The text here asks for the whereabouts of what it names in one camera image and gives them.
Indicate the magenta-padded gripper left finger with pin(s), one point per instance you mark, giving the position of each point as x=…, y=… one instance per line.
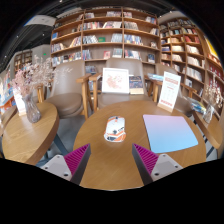
x=77, y=159

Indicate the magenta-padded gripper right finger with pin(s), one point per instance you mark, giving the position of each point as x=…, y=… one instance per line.
x=146, y=159

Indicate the white and orange computer mouse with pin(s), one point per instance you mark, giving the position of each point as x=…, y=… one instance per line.
x=115, y=128

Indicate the pink-blue gradient mouse pad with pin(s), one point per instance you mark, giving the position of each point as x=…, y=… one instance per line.
x=168, y=133

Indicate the round wooden side table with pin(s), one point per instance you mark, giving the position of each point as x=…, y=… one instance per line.
x=6, y=120
x=210, y=131
x=30, y=136

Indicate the beige armchair with wooden arms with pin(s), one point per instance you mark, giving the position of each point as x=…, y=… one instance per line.
x=65, y=100
x=120, y=98
x=185, y=103

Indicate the glass vase with pink flowers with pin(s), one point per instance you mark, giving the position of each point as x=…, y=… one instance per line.
x=31, y=111

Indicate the white sign on wooden stand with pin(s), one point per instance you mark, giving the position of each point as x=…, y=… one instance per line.
x=169, y=90

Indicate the pile of blue books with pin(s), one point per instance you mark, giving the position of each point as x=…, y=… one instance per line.
x=197, y=106

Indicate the dark book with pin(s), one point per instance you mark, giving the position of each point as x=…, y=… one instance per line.
x=136, y=85

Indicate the small white card stand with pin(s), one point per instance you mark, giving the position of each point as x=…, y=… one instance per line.
x=20, y=103

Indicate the light blue book stack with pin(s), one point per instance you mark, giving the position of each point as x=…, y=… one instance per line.
x=156, y=77

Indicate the white picture board, red print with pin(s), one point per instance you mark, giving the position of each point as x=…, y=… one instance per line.
x=115, y=81

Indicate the orange display counter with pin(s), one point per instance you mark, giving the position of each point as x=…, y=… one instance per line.
x=6, y=96

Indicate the tall wooden bookshelf unit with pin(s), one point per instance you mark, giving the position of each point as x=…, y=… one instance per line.
x=190, y=56

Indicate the small distant wooden bookshelf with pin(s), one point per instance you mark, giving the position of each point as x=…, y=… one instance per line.
x=23, y=61

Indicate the wide wooden bookshelf unit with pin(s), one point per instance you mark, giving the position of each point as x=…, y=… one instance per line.
x=106, y=36

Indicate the white hanging ceiling panel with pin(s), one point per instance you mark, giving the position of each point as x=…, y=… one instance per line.
x=40, y=20

